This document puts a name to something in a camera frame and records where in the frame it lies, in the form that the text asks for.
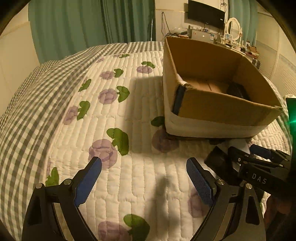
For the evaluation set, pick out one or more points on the oval white vanity mirror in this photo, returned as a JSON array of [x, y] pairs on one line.
[[233, 30]]

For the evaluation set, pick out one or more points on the grey checked bed cover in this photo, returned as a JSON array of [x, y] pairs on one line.
[[31, 118]]

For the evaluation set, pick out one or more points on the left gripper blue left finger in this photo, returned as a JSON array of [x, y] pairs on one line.
[[87, 179]]

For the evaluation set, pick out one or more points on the green curtain by wardrobe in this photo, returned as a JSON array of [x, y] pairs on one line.
[[245, 11]]

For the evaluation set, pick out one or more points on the black power adapter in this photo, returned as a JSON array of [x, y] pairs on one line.
[[237, 90]]

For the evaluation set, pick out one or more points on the white louvered wardrobe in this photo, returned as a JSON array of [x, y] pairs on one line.
[[276, 54]]

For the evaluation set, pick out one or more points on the white dressing table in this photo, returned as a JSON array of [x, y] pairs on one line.
[[248, 50]]

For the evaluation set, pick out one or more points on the person's right hand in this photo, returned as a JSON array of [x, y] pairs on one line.
[[275, 205]]

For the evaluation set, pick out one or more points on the black wall television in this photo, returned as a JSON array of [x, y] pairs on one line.
[[205, 13]]

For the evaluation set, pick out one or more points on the large green curtain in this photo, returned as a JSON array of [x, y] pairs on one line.
[[63, 28]]

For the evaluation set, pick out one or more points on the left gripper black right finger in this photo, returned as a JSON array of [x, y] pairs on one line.
[[202, 180]]

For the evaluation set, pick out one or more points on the grey small refrigerator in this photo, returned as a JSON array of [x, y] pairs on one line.
[[200, 36]]

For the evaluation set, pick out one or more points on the white floral quilted mat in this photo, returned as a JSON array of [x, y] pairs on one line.
[[143, 191]]

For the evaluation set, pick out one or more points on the brown cardboard box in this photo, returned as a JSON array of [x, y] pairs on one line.
[[196, 76]]

